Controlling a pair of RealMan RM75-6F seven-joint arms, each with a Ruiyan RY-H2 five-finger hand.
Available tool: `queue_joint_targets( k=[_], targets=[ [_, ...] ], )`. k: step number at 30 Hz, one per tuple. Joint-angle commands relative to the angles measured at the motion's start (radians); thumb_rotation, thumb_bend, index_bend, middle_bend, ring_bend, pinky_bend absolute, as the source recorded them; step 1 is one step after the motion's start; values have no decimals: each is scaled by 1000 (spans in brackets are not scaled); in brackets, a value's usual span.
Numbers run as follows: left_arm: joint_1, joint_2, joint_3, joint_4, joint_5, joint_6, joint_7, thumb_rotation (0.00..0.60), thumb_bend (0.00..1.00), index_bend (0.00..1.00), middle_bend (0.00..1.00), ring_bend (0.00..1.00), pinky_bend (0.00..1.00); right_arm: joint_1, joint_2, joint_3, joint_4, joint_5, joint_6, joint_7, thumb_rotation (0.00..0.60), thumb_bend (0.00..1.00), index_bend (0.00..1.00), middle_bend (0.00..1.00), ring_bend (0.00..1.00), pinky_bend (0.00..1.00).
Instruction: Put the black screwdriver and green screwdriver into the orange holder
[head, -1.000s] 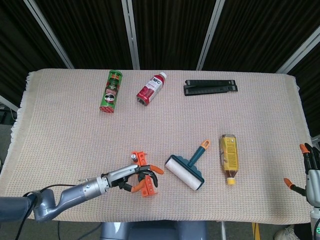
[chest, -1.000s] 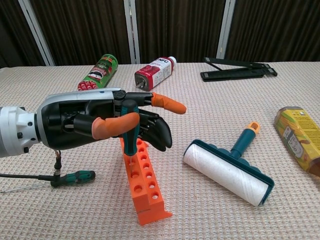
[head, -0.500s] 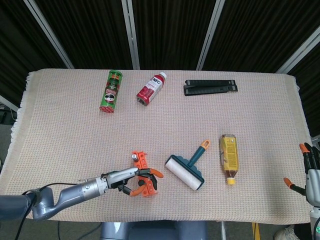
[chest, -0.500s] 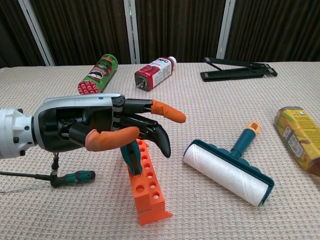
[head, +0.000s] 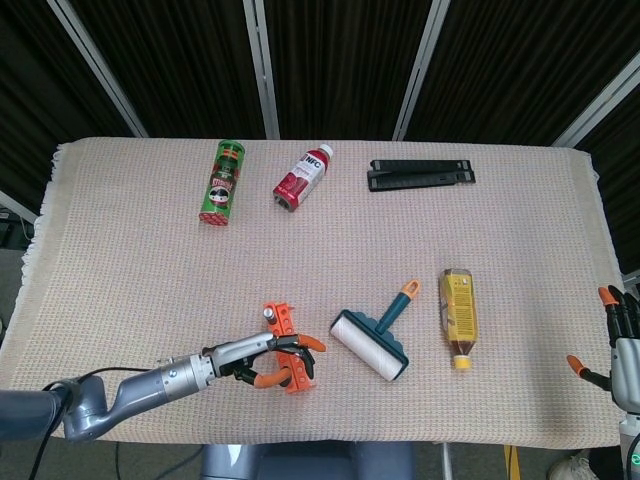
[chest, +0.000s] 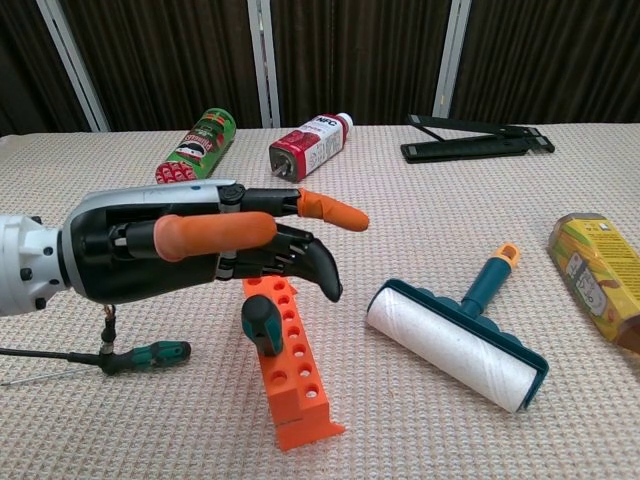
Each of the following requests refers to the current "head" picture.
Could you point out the yellow label tea bottle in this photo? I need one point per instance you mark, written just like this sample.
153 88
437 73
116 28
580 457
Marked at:
460 310

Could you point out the orange screwdriver holder rack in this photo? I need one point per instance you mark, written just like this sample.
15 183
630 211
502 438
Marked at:
285 315

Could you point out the black silver precision screwdriver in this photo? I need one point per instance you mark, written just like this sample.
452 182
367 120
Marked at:
269 315

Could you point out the green Pringles can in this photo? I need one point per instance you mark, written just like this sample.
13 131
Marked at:
222 180

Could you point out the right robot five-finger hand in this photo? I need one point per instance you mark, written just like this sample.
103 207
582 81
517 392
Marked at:
627 370

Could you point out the white metal frame post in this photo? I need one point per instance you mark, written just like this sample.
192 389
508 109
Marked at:
420 70
262 60
100 70
600 105
17 204

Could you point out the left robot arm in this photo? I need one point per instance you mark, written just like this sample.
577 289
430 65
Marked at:
150 387

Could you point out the white shoe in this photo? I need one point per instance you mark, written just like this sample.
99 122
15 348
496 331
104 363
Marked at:
570 467

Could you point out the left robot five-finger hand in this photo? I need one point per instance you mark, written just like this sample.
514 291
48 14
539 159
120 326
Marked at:
240 350

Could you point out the black folding laptop stand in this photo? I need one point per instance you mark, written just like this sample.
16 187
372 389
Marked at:
420 175

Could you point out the white table leg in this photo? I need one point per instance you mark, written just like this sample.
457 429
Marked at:
447 465

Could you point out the dark brown pleated curtain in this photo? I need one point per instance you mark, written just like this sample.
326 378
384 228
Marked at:
350 50

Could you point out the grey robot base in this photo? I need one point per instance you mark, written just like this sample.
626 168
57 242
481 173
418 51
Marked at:
300 462

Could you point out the beige woven tablecloth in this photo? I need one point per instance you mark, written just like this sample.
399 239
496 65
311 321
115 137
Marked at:
125 250

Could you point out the red NFC juice bottle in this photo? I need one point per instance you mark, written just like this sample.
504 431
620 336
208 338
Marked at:
300 180

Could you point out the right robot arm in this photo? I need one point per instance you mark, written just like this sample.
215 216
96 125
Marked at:
630 450

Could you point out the teal lint roller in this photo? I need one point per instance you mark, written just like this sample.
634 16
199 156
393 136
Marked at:
370 350

